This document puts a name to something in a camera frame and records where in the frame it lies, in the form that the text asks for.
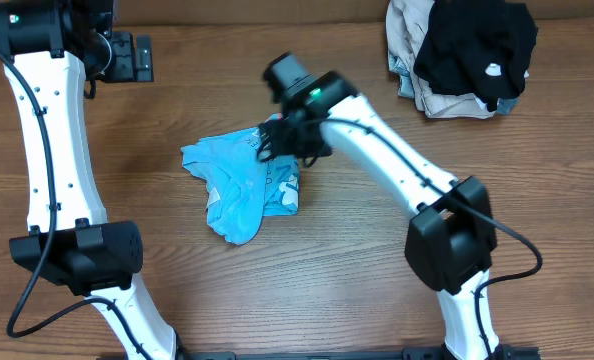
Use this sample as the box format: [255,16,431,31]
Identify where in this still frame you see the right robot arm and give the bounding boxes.
[257,53,500,359]

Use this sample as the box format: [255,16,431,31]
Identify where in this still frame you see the light blue t-shirt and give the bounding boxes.
[181,127,300,245]

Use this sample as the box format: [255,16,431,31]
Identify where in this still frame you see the black garment on pile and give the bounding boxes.
[414,0,538,112]

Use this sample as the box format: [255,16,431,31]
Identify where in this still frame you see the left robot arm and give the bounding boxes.
[0,1,187,359]

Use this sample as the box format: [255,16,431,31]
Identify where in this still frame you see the light denim garment in pile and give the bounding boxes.
[388,51,519,119]

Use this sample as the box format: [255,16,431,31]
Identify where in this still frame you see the beige garment in pile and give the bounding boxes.
[385,0,496,120]

